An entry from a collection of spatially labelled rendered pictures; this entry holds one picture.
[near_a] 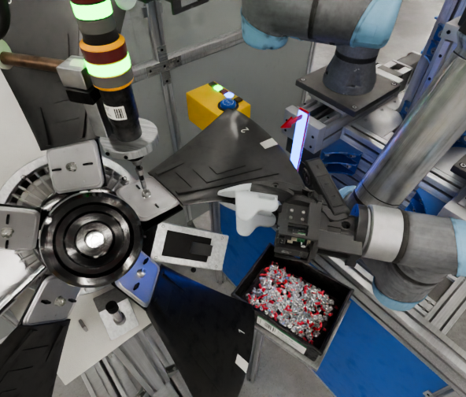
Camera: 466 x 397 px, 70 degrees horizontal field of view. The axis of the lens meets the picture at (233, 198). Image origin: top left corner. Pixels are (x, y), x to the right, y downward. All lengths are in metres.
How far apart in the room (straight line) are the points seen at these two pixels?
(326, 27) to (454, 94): 0.19
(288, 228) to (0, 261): 0.43
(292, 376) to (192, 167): 1.23
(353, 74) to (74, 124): 0.77
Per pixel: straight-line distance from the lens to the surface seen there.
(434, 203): 1.02
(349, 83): 1.05
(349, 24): 0.52
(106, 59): 0.37
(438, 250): 0.50
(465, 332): 1.98
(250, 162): 0.57
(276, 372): 1.62
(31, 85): 0.54
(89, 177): 0.49
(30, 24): 0.55
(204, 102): 0.91
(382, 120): 1.16
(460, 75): 0.52
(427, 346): 0.85
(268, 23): 0.55
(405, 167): 0.56
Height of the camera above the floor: 1.56
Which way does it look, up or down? 49 degrees down
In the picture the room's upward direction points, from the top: straight up
